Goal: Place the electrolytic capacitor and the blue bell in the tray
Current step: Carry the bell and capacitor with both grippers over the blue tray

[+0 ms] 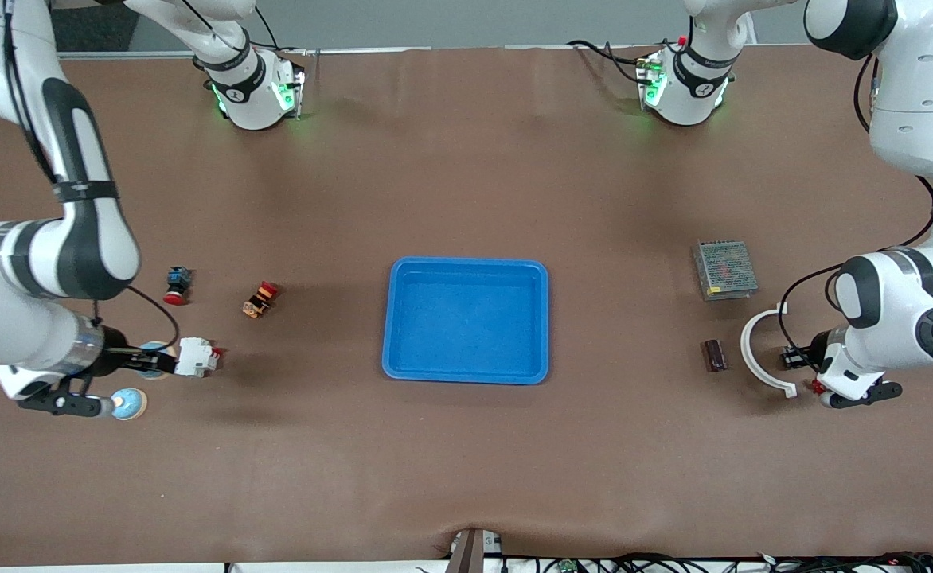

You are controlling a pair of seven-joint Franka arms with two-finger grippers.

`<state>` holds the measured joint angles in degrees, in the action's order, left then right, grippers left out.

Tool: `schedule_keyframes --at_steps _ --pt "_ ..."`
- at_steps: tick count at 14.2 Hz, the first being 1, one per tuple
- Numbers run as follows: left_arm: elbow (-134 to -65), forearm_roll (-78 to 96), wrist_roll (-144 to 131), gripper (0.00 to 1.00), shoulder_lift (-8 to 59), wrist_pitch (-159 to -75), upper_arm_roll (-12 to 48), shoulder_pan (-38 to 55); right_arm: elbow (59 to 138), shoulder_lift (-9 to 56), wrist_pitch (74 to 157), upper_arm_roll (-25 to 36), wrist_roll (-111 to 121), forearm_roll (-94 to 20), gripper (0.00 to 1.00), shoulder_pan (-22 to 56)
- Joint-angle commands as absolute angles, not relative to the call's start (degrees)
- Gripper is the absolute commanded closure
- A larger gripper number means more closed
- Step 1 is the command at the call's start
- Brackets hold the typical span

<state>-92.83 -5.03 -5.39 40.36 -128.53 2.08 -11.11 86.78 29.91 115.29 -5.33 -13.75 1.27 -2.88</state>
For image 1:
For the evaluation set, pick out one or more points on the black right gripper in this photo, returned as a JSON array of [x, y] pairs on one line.
[[114, 360]]

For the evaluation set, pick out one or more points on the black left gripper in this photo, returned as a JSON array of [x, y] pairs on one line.
[[815, 348]]

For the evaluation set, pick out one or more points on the dark electrolytic capacitor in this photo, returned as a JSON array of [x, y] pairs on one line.
[[796, 356], [714, 355]]

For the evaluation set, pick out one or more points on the blue dome bell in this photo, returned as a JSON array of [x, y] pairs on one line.
[[156, 347], [132, 404]]

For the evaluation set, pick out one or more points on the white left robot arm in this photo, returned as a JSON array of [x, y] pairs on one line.
[[904, 310]]

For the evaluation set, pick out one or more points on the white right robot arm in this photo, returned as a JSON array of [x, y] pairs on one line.
[[5, 318]]

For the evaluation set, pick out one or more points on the blue plastic tray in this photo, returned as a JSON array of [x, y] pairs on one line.
[[466, 318]]

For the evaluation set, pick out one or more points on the white circuit breaker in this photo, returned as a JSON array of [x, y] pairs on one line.
[[194, 357]]

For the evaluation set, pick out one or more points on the metal mesh power supply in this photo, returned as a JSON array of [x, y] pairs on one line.
[[724, 269]]

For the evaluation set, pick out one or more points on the white curved plastic bracket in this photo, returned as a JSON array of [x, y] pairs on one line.
[[745, 350]]

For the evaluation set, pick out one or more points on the red push button switch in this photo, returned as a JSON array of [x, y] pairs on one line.
[[177, 285]]

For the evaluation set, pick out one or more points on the orange emergency stop switch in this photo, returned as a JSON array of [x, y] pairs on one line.
[[259, 300]]

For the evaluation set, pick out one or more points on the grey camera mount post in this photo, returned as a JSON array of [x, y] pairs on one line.
[[470, 551]]

